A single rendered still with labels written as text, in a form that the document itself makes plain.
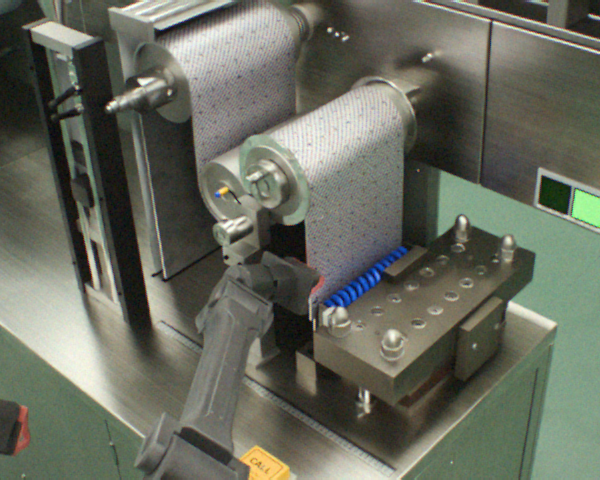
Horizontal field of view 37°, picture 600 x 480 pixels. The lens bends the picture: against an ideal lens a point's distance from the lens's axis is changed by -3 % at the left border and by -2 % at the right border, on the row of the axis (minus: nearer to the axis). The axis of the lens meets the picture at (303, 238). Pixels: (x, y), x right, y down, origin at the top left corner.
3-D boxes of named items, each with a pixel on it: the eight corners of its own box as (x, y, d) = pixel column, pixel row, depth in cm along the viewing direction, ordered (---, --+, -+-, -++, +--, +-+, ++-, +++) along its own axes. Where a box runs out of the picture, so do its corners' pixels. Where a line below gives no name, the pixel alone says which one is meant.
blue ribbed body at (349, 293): (319, 316, 149) (318, 299, 147) (400, 255, 161) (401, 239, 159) (335, 325, 147) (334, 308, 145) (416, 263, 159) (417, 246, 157)
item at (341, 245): (309, 319, 148) (305, 225, 138) (399, 253, 162) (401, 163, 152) (311, 321, 148) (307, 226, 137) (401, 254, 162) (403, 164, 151)
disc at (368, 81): (340, 132, 161) (353, 61, 151) (342, 131, 161) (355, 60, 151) (406, 174, 154) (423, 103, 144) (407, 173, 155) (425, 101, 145)
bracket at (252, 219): (233, 360, 157) (215, 211, 140) (259, 341, 161) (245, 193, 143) (253, 373, 154) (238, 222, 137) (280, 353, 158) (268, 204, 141)
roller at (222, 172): (203, 213, 156) (195, 152, 149) (304, 154, 171) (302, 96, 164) (252, 239, 149) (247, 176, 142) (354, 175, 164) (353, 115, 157)
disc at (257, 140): (234, 193, 146) (241, 118, 136) (237, 191, 146) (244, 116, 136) (302, 243, 139) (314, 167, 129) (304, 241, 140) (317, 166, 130)
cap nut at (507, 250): (492, 256, 156) (494, 235, 154) (503, 247, 159) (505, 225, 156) (510, 264, 154) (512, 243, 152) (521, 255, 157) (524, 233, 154)
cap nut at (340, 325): (323, 331, 143) (322, 308, 140) (338, 319, 145) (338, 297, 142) (341, 341, 141) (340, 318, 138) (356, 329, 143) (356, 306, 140)
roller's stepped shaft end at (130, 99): (102, 116, 143) (98, 98, 141) (131, 102, 146) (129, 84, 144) (114, 122, 141) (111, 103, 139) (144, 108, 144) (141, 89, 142)
